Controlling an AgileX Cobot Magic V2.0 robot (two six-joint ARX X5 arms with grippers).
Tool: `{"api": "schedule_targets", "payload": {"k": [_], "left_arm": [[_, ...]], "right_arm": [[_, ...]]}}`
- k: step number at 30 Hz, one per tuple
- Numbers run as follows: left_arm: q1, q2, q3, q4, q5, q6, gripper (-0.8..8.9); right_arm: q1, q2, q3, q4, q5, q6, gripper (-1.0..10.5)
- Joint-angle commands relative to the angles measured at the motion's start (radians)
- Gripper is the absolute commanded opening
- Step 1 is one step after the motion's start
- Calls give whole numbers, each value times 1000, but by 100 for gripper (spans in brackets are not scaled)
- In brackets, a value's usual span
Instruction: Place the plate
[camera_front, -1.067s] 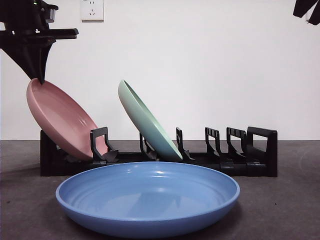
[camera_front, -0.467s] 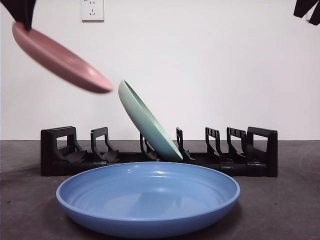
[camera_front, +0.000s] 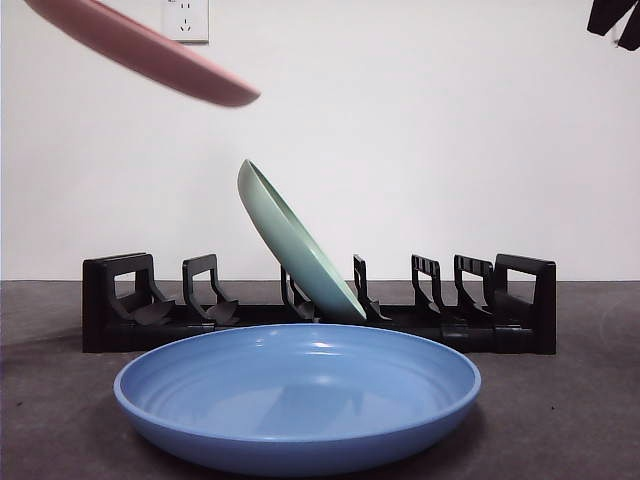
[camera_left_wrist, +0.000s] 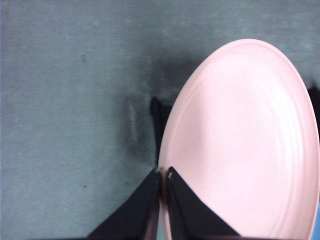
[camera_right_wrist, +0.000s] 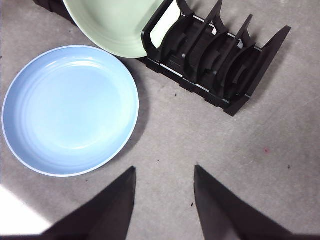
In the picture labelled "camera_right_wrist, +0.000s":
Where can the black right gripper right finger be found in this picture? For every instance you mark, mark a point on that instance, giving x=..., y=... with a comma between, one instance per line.
x=225, y=212

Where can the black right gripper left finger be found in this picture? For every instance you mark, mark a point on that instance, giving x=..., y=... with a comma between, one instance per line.
x=105, y=212

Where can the blue plate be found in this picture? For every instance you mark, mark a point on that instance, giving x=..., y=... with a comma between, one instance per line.
x=70, y=110

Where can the green plate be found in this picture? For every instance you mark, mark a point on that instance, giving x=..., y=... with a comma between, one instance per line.
x=112, y=22

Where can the black plastic dish rack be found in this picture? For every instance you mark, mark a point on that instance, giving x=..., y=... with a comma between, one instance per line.
x=220, y=65

